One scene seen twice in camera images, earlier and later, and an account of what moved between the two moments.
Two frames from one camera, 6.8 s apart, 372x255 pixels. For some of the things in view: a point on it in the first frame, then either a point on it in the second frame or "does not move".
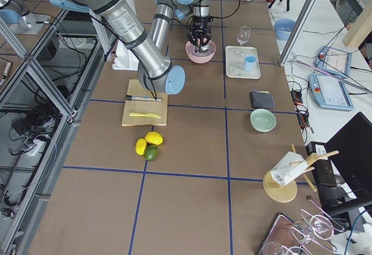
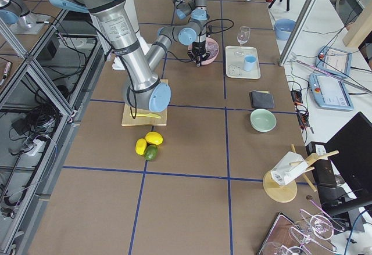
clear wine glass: [243, 37] does not move
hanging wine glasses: [312, 229] does not move
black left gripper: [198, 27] to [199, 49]
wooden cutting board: [160, 108] does not move
